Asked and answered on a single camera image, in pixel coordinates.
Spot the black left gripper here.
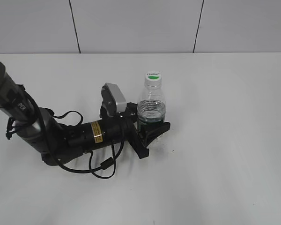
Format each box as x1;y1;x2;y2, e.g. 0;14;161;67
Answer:
83;102;170;159

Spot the clear Cestbon water bottle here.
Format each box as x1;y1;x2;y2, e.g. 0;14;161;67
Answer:
137;84;166;133

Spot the white green bottle cap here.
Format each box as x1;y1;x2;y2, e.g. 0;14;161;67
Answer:
144;71;162;87

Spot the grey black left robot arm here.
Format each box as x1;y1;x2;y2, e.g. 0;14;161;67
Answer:
0;62;170;166

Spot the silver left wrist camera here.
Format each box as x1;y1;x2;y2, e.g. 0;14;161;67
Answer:
101;83;127;117

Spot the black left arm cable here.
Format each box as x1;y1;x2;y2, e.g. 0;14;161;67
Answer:
5;84;126;180

